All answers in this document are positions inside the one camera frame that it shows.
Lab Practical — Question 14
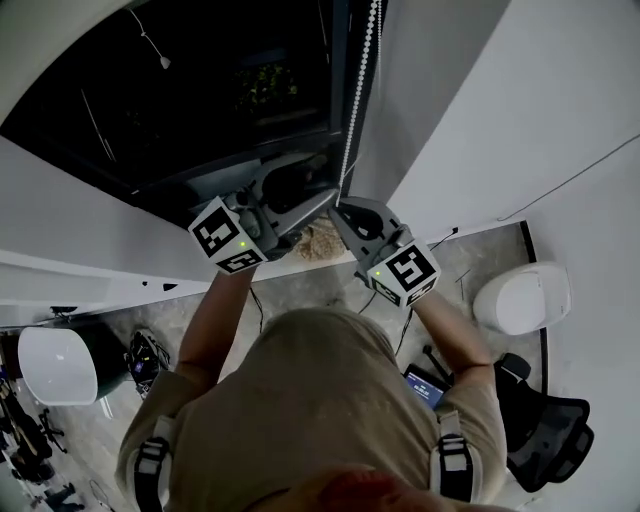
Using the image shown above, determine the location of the white window sill ledge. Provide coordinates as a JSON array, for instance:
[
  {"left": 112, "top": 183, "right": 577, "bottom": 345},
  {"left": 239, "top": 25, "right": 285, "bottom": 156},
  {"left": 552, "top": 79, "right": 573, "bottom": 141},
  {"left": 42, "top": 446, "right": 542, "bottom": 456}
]
[{"left": 0, "top": 248, "right": 361, "bottom": 317}]

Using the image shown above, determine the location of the black plugged cable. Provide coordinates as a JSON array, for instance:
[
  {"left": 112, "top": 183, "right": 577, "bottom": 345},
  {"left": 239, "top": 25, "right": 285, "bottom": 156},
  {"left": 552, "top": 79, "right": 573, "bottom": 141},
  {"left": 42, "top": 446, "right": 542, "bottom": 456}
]
[{"left": 427, "top": 226, "right": 460, "bottom": 250}]

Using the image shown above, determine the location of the person's beige shirt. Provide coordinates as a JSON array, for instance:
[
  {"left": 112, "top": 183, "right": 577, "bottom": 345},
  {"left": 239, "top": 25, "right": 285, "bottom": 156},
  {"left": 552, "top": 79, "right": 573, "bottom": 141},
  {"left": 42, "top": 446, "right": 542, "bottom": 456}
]
[{"left": 115, "top": 306, "right": 509, "bottom": 512}]

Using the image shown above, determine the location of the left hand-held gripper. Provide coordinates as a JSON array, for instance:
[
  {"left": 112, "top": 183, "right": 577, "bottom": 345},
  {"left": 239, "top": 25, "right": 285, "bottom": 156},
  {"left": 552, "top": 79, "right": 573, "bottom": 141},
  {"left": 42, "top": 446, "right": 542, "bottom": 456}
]
[{"left": 187, "top": 151, "right": 343, "bottom": 276}]

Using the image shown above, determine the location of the black tripod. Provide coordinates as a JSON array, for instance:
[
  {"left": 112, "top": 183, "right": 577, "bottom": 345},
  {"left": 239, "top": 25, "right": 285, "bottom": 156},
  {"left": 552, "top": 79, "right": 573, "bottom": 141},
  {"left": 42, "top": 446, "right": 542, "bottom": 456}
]
[{"left": 421, "top": 343, "right": 455, "bottom": 387}]

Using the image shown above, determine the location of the white rounded shell chair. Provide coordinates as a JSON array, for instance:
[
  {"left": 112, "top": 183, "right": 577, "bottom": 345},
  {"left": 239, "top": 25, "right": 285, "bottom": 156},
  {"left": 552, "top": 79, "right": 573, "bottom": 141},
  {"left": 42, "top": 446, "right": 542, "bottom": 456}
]
[{"left": 471, "top": 261, "right": 574, "bottom": 337}]

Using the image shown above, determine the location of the person's right forearm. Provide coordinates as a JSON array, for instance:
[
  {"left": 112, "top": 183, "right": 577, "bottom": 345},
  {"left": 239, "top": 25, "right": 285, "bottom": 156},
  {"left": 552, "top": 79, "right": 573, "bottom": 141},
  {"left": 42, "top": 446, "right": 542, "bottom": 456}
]
[{"left": 410, "top": 288, "right": 495, "bottom": 375}]

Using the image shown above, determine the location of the thin grey wall wire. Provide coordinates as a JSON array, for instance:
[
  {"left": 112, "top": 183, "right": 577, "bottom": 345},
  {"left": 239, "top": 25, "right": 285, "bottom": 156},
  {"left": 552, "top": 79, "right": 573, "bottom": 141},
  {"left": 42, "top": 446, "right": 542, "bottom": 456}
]
[{"left": 496, "top": 131, "right": 640, "bottom": 223}]

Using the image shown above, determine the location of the window covering white bead chain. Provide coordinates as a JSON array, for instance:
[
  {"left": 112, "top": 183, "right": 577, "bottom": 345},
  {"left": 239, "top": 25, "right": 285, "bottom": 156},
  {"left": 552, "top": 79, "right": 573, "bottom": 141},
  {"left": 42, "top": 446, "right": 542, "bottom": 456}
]
[{"left": 335, "top": 0, "right": 384, "bottom": 202}]

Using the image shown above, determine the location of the beige woven basket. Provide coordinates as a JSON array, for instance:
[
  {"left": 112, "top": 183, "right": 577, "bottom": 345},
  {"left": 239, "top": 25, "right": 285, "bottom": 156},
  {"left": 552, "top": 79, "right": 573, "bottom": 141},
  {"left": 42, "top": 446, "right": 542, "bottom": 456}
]
[{"left": 292, "top": 222, "right": 347, "bottom": 265}]

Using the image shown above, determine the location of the black tablet with lit screen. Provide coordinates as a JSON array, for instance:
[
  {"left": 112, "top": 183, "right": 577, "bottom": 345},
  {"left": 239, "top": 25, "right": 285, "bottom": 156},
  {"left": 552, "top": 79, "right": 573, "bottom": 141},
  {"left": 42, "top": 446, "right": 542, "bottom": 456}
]
[{"left": 402, "top": 363, "right": 448, "bottom": 410}]

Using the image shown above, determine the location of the dark glass window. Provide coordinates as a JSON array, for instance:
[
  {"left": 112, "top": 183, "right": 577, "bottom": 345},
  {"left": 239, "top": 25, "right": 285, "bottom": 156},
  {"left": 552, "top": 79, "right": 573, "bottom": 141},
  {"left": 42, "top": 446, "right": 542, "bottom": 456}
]
[{"left": 0, "top": 0, "right": 386, "bottom": 221}]

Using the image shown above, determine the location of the white pull cord with tassel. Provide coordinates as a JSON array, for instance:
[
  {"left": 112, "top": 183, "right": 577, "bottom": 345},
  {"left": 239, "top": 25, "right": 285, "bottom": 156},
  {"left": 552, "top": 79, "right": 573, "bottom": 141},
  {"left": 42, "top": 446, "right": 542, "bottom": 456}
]
[{"left": 126, "top": 6, "right": 172, "bottom": 70}]

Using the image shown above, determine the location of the black wheeled office chair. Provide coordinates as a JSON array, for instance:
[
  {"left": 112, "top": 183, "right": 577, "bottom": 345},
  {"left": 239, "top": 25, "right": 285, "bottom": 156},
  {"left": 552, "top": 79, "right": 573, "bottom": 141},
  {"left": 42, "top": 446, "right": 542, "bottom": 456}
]
[{"left": 0, "top": 389, "right": 69, "bottom": 484}]

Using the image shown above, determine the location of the white black harness strap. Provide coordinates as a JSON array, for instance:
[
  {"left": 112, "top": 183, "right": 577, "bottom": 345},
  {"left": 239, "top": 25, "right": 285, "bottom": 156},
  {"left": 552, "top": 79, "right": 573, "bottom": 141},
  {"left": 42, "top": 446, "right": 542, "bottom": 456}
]
[
  {"left": 428, "top": 409, "right": 475, "bottom": 504},
  {"left": 132, "top": 413, "right": 177, "bottom": 495}
]

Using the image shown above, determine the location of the black floor cable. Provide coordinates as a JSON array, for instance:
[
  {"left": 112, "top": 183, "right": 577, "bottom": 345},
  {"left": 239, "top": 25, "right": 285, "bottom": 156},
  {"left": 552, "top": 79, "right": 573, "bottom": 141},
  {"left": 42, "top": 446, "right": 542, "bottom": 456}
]
[
  {"left": 248, "top": 285, "right": 265, "bottom": 335},
  {"left": 393, "top": 305, "right": 415, "bottom": 358}
]

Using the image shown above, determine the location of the person's left forearm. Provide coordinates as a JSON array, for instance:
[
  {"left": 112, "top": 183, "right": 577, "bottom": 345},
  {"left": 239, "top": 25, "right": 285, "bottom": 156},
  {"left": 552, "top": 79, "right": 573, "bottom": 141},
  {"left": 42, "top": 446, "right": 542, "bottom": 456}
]
[{"left": 174, "top": 267, "right": 257, "bottom": 382}]

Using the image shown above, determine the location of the white chair with dark base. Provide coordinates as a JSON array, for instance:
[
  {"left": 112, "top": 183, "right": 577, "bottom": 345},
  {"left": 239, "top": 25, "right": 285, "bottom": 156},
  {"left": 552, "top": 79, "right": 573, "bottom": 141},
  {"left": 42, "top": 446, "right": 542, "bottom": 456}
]
[{"left": 16, "top": 325, "right": 137, "bottom": 407}]

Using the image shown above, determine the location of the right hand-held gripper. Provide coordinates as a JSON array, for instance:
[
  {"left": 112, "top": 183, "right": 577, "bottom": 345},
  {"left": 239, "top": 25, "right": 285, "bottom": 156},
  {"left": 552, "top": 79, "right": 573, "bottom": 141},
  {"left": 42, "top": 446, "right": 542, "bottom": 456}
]
[{"left": 327, "top": 195, "right": 443, "bottom": 309}]

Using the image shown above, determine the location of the black device with tangled cables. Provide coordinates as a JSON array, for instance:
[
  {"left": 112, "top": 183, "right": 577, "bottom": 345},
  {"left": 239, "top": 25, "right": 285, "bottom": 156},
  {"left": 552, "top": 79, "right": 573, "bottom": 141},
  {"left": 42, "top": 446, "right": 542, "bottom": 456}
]
[{"left": 122, "top": 327, "right": 173, "bottom": 399}]

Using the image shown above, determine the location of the black mesh office chair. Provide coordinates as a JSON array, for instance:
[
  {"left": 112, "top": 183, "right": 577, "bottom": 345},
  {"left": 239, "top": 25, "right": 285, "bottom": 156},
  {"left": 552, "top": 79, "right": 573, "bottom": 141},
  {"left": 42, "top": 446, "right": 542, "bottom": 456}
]
[{"left": 493, "top": 351, "right": 597, "bottom": 495}]

